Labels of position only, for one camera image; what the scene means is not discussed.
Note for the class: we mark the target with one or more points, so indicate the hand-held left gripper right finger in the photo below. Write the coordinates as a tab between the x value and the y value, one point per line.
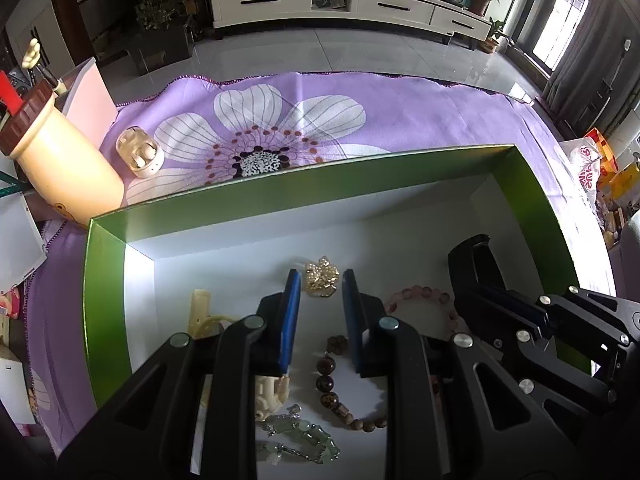
351	320

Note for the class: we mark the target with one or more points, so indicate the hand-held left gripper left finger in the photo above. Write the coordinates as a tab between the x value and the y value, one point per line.
290	320

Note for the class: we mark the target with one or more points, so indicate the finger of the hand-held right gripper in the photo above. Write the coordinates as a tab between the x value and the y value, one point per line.
520	305
500	330

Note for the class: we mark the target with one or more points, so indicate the gold pearl brooch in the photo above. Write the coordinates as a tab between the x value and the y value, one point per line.
320	275

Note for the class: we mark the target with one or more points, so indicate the green cardboard box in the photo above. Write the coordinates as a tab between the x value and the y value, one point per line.
250	230

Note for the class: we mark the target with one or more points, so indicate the white plastic bag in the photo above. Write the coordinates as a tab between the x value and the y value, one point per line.
582	165

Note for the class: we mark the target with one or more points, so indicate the yellow bag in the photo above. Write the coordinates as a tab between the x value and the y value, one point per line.
612	160

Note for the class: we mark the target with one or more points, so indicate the purple floral cloth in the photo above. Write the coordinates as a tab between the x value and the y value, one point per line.
400	110

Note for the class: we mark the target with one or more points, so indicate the white earbud case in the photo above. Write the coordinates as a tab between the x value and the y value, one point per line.
140	155

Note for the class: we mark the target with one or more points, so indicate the grey curtain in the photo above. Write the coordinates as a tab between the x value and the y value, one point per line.
590	50

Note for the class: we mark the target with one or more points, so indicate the small potted plant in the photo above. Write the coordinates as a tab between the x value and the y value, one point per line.
495	37

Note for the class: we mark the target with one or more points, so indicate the cream bottle-shaped pen holder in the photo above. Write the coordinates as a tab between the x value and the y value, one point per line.
60	165

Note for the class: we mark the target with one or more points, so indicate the white paper sheet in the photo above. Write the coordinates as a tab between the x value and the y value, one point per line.
20	240

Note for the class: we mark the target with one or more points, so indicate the pink box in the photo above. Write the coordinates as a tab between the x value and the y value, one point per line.
87	97

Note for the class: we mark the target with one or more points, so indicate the white television cabinet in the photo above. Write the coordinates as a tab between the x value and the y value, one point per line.
350	7

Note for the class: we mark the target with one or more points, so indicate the bushy potted plant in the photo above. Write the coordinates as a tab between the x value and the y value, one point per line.
165	15

